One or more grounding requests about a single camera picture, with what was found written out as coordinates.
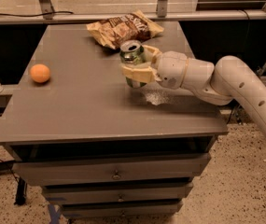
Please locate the brown chip bag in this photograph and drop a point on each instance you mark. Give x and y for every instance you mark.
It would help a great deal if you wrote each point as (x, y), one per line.
(112, 32)

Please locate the top drawer knob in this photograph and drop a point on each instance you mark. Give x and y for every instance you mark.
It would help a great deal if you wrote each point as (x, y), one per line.
(116, 176)

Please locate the orange ball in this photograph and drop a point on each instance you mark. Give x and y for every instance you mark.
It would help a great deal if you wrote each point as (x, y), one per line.
(39, 73)

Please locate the grey drawer cabinet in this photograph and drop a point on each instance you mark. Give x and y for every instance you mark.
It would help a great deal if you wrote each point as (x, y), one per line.
(70, 135)

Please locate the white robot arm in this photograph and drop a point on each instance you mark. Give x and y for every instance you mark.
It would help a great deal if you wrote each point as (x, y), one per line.
(215, 83)

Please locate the green soda can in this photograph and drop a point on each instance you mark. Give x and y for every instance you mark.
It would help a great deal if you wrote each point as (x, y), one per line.
(132, 53)

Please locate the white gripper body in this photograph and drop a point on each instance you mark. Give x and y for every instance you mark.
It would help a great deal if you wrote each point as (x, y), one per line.
(171, 68)

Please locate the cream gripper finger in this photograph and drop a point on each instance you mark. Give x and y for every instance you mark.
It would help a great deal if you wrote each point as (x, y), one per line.
(142, 72)
(150, 55)

